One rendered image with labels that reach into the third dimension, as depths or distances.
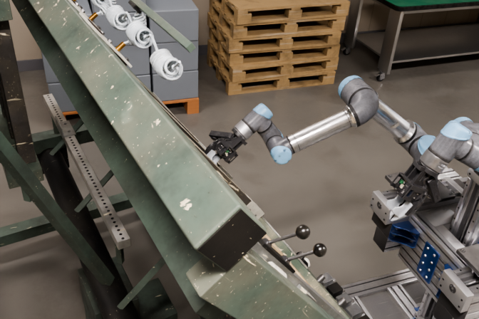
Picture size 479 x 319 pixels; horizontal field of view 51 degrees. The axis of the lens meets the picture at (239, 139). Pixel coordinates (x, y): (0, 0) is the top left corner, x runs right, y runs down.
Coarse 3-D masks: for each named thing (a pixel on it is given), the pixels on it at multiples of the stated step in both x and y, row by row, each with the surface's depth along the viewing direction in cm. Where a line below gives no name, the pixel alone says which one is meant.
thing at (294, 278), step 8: (256, 248) 128; (264, 256) 131; (272, 256) 133; (280, 264) 137; (288, 272) 141; (296, 280) 145; (312, 288) 159; (312, 296) 154; (320, 296) 161; (320, 304) 159; (328, 304) 163; (328, 312) 165; (336, 312) 168
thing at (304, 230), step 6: (300, 228) 129; (306, 228) 128; (288, 234) 131; (294, 234) 130; (300, 234) 128; (306, 234) 128; (264, 240) 132; (270, 240) 133; (276, 240) 132; (282, 240) 131; (270, 246) 133
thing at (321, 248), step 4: (316, 244) 138; (320, 244) 137; (316, 248) 137; (320, 248) 136; (324, 248) 137; (308, 252) 139; (312, 252) 138; (316, 252) 137; (320, 252) 136; (324, 252) 137; (284, 256) 141; (292, 256) 141; (296, 256) 140; (300, 256) 140; (320, 256) 137; (284, 260) 140; (288, 260) 141
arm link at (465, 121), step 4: (456, 120) 164; (460, 120) 163; (464, 120) 162; (468, 120) 163; (464, 124) 161; (468, 124) 160; (472, 124) 160; (476, 124) 160; (468, 128) 158; (472, 128) 158; (476, 128) 159; (472, 132) 156; (476, 132) 157
